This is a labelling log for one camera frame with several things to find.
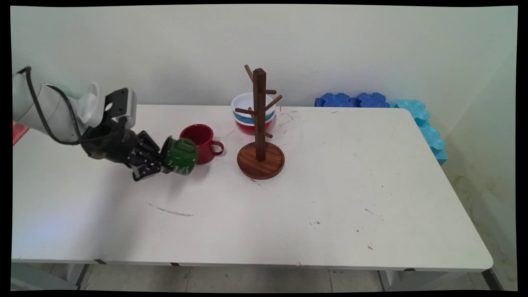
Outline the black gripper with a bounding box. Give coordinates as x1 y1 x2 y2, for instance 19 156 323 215
80 120 172 182

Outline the green enamel mug white print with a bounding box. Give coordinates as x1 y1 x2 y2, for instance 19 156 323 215
160 136 199 176

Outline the red mug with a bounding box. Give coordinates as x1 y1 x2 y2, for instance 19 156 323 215
179 124 225 165

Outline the blue bowl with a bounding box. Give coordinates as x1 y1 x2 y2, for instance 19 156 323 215
233 111 276 125

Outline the red bowl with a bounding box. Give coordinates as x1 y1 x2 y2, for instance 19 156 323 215
235 119 274 135

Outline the white bowl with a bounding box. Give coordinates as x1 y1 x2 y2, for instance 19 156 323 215
231 92 276 118

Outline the dark wooden mug tree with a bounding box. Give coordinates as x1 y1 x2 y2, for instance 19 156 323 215
234 64 286 181

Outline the red foam mat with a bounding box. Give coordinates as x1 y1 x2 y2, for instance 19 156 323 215
12 121 30 146

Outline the grey table leg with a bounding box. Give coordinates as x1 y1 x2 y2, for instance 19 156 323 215
73 264 90 290

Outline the dark blue foam mat piece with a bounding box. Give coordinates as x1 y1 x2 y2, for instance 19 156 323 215
356 92 391 108
315 92 358 108

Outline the dark metal table leg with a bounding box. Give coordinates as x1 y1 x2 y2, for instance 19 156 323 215
482 268 505 292

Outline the silver black wrist camera box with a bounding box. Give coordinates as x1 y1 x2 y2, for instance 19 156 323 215
104 87 138 130

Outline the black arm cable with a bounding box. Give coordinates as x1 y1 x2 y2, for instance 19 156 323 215
16 66 84 146

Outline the white table leg frame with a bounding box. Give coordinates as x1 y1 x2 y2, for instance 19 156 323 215
377 270 454 292

